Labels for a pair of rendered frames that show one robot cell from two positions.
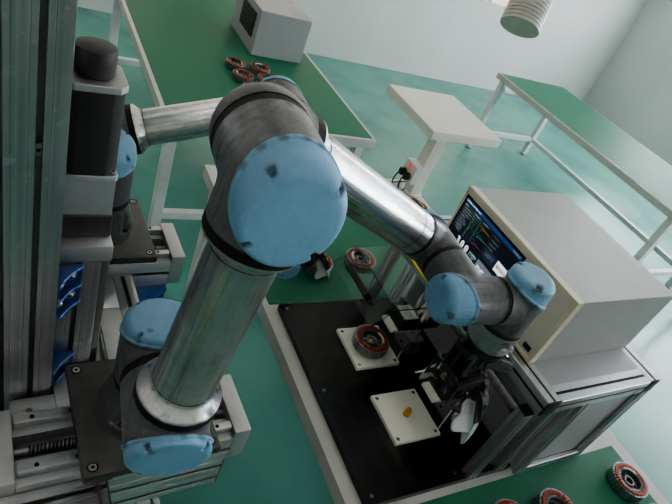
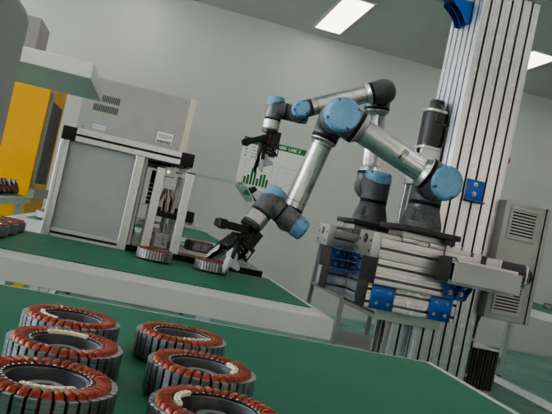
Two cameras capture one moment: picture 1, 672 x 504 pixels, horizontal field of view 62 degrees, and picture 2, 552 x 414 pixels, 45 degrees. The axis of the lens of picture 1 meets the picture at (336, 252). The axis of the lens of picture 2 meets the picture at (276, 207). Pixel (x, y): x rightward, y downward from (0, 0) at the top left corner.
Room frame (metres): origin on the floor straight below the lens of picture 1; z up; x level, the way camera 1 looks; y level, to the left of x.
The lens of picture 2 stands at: (3.33, 1.17, 0.94)
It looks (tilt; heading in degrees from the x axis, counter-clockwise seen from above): 2 degrees up; 208
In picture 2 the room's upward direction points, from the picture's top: 12 degrees clockwise
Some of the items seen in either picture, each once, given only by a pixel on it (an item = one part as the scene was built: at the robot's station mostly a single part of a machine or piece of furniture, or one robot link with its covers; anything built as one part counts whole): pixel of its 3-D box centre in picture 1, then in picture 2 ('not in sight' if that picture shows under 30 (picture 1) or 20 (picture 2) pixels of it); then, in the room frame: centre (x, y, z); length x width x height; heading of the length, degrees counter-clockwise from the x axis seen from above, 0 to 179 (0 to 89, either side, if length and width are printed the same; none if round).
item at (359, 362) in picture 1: (367, 346); (197, 252); (1.24, -0.20, 0.78); 0.15 x 0.15 x 0.01; 39
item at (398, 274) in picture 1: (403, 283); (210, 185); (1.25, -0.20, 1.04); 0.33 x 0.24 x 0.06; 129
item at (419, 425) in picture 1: (405, 415); not in sight; (1.05, -0.35, 0.78); 0.15 x 0.15 x 0.01; 39
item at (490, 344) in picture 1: (494, 334); (270, 126); (0.74, -0.29, 1.37); 0.08 x 0.08 x 0.05
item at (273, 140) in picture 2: (466, 365); (269, 143); (0.74, -0.29, 1.29); 0.09 x 0.08 x 0.12; 131
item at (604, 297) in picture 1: (548, 267); (137, 121); (1.34, -0.54, 1.22); 0.44 x 0.39 x 0.20; 39
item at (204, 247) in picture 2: (370, 341); (199, 246); (1.24, -0.20, 0.80); 0.11 x 0.11 x 0.04
